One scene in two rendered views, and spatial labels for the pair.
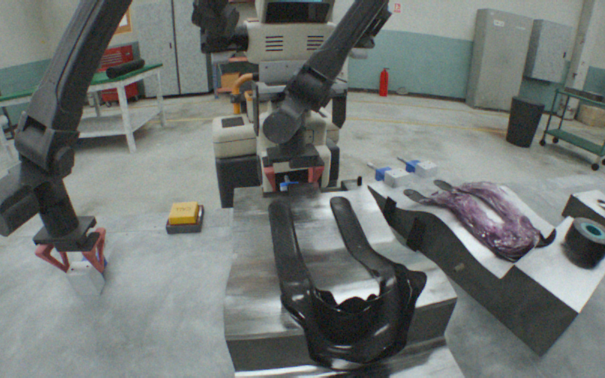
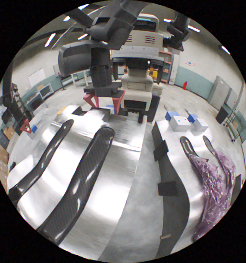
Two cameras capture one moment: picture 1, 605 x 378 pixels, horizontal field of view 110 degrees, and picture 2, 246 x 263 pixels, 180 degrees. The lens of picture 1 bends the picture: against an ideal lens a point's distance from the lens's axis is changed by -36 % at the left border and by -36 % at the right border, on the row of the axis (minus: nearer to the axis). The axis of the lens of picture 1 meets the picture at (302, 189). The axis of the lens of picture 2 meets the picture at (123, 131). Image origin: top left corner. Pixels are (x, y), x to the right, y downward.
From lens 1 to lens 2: 0.48 m
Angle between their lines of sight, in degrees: 30
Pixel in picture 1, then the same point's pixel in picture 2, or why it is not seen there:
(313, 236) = (58, 162)
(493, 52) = (218, 89)
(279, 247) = (45, 157)
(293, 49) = (138, 41)
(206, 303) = not seen: hidden behind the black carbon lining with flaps
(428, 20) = (202, 71)
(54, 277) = not seen: hidden behind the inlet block
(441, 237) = (177, 216)
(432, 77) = (200, 89)
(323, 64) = (107, 12)
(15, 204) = (4, 116)
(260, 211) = (59, 124)
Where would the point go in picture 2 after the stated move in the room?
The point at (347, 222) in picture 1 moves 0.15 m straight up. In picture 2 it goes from (93, 163) to (27, 48)
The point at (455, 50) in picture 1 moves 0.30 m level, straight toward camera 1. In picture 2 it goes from (208, 84) to (208, 84)
